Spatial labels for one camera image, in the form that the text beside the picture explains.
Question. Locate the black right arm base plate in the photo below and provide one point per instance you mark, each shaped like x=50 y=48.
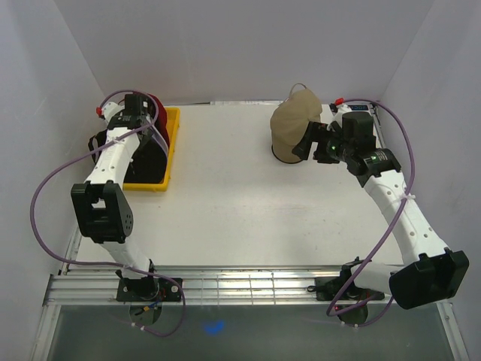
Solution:
x=326 y=289

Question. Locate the black NY baseball cap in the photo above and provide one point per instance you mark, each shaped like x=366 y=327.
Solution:
x=148 y=165

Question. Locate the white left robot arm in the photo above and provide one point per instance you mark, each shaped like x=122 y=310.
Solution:
x=102 y=210

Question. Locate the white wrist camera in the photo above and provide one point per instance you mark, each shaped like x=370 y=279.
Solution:
x=108 y=110
x=338 y=109

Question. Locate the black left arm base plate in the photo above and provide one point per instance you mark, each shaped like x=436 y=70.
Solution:
x=148 y=289

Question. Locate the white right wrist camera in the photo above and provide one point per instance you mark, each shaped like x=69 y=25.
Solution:
x=338 y=109

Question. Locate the black wire hat stand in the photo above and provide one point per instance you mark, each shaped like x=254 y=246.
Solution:
x=285 y=155

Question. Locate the aluminium frame rail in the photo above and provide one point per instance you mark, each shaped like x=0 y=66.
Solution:
x=202 y=285

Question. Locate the yellow plastic bin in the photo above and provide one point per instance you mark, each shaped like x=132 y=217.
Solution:
x=173 y=123

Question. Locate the tan R baseball cap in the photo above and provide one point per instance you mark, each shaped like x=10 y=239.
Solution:
x=289 y=121

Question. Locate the purple LA baseball cap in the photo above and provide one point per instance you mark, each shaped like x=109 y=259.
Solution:
x=158 y=138

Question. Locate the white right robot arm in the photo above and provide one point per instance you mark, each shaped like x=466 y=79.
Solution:
x=431 y=271

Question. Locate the red baseball cap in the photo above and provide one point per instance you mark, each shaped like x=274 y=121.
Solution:
x=162 y=117

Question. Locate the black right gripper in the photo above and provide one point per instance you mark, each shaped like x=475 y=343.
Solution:
x=317 y=133

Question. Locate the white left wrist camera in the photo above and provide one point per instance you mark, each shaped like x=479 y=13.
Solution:
x=108 y=110

